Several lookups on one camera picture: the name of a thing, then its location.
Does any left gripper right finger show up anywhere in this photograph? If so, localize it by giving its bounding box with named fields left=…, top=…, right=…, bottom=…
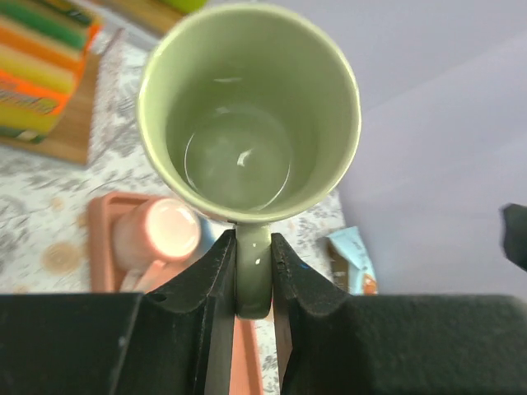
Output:
left=272, top=233, right=526, bottom=394

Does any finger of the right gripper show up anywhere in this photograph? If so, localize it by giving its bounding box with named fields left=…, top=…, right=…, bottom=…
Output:
left=501, top=203, right=527, bottom=271

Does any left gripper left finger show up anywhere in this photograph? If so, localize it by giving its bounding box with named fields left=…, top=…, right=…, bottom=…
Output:
left=1, top=230, right=236, bottom=394

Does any green mug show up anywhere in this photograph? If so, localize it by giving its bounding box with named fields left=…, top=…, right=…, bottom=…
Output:
left=136, top=2, right=361, bottom=319

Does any light blue white mug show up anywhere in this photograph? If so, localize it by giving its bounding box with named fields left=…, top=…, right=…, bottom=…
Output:
left=198, top=216, right=216, bottom=254

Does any pink mug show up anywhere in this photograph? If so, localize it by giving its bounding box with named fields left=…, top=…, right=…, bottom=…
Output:
left=111, top=198, right=202, bottom=293

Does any pink plastic tray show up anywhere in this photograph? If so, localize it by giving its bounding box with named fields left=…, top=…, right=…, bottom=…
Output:
left=86, top=192, right=264, bottom=394

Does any blue chips bag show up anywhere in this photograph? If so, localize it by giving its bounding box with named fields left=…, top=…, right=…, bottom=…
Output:
left=326, top=226, right=378, bottom=295

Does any white wire wooden shelf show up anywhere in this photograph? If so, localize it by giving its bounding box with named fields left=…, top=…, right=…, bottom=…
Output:
left=1, top=1, right=185, bottom=165

